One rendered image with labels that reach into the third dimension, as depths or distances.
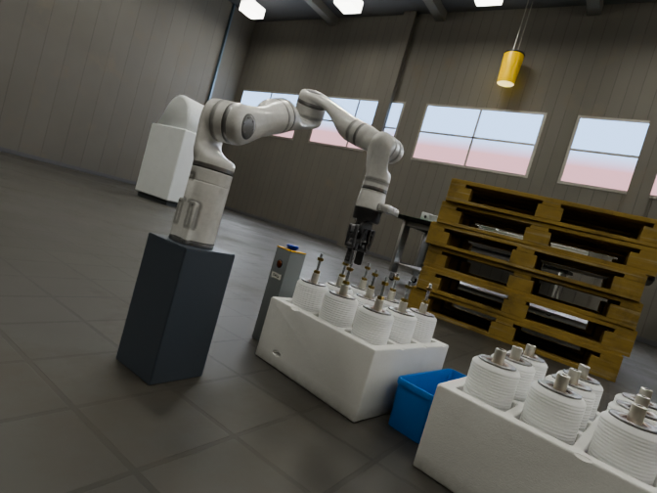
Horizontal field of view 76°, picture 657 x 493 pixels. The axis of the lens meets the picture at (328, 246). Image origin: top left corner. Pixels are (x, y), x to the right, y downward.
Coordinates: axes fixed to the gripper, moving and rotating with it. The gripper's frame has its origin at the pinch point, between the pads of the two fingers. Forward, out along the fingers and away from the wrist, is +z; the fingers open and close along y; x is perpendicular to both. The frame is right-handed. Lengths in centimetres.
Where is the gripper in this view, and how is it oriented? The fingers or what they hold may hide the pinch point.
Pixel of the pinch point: (354, 259)
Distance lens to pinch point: 115.7
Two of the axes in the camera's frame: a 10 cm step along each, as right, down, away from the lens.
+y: -4.4, -0.8, -9.0
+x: 8.6, 2.7, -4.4
